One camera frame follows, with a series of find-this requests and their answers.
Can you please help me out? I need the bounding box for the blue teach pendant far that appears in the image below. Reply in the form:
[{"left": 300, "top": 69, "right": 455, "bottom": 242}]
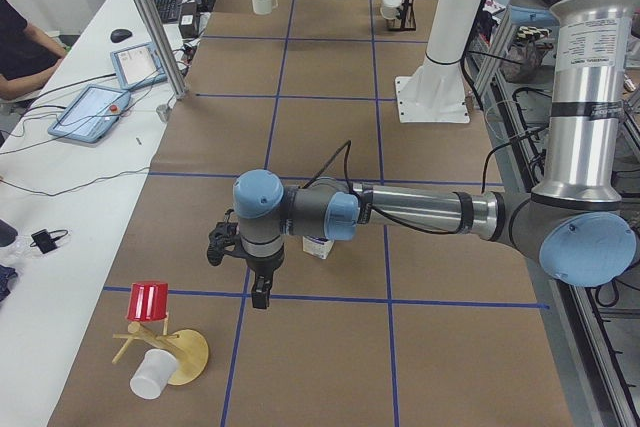
[{"left": 110, "top": 42, "right": 167, "bottom": 90}]

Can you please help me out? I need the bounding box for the aluminium frame post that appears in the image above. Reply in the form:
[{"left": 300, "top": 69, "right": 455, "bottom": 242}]
[{"left": 133, "top": 0, "right": 187, "bottom": 100}]

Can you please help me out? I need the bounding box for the white camera mast pole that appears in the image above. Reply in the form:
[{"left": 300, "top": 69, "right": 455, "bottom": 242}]
[{"left": 395, "top": 0, "right": 484, "bottom": 124}]

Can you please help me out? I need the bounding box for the red plastic cup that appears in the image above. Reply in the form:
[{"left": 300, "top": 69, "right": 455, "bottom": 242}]
[{"left": 126, "top": 280, "right": 168, "bottom": 322}]

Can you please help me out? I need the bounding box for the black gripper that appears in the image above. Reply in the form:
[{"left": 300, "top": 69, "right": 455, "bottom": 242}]
[{"left": 246, "top": 246, "right": 285, "bottom": 310}]

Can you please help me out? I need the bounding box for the small black adapter device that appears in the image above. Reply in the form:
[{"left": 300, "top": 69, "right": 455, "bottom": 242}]
[{"left": 31, "top": 229, "right": 69, "bottom": 254}]

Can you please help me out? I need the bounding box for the seated person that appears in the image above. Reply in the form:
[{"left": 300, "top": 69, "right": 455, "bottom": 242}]
[{"left": 1, "top": 0, "right": 67, "bottom": 101}]

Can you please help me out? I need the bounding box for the white plastic cup lying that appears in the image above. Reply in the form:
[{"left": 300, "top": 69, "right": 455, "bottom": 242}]
[{"left": 129, "top": 348, "right": 179, "bottom": 400}]

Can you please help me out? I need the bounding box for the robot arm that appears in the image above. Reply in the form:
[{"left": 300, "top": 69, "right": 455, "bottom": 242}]
[{"left": 229, "top": 0, "right": 639, "bottom": 309}]

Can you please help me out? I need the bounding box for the blue Pascual milk carton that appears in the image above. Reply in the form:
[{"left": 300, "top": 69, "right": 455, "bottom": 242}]
[{"left": 302, "top": 236, "right": 334, "bottom": 260}]

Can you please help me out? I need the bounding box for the wooden cup tree stand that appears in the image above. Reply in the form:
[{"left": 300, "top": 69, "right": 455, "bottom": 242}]
[{"left": 111, "top": 318, "right": 209, "bottom": 386}]

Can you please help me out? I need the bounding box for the black computer mouse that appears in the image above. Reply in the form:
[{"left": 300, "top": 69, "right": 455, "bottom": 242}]
[{"left": 110, "top": 28, "right": 133, "bottom": 44}]

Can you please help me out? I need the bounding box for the blue teach pendant near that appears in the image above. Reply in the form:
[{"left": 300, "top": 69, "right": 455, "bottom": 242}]
[{"left": 48, "top": 84, "right": 131, "bottom": 144}]

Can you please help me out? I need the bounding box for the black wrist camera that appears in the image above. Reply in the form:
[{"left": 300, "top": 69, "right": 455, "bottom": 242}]
[{"left": 206, "top": 208, "right": 246, "bottom": 267}]

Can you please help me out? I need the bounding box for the white cup lower rack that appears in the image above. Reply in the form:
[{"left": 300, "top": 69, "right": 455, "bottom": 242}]
[{"left": 380, "top": 0, "right": 403, "bottom": 20}]

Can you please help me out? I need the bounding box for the black wire cup rack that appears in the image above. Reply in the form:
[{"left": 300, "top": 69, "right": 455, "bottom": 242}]
[{"left": 385, "top": 0, "right": 417, "bottom": 31}]

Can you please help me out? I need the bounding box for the blue teach pendant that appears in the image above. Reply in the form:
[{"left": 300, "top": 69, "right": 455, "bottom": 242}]
[
  {"left": 110, "top": 42, "right": 167, "bottom": 90},
  {"left": 48, "top": 84, "right": 131, "bottom": 144}
]

